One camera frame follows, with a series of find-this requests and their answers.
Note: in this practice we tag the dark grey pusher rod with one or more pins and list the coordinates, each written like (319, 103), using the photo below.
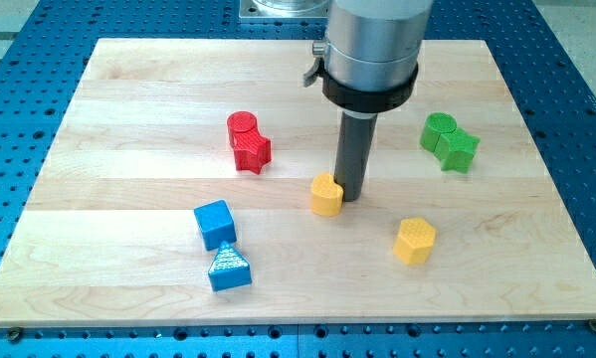
(354, 143)

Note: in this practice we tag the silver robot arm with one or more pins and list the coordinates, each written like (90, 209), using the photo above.
(368, 57)

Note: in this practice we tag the red star block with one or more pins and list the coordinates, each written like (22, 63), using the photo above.
(252, 151)

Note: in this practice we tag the red circle block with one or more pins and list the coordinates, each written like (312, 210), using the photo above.
(240, 122)

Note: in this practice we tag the yellow heart block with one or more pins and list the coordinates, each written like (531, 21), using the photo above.
(325, 195)

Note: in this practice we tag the green circle block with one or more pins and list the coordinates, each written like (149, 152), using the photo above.
(436, 124)

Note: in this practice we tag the blue triangle block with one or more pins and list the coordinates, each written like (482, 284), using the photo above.
(229, 269)

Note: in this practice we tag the green star block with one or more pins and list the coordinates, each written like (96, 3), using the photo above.
(456, 150)

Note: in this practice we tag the wooden board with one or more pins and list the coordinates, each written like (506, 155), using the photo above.
(108, 236)

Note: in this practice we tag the blue cube block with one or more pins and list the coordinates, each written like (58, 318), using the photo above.
(216, 224)

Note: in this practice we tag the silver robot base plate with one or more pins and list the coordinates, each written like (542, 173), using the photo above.
(259, 9)

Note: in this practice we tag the yellow hexagon block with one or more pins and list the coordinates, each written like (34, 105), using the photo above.
(415, 241)

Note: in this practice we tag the blue perforated metal table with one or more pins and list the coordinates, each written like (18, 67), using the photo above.
(50, 48)

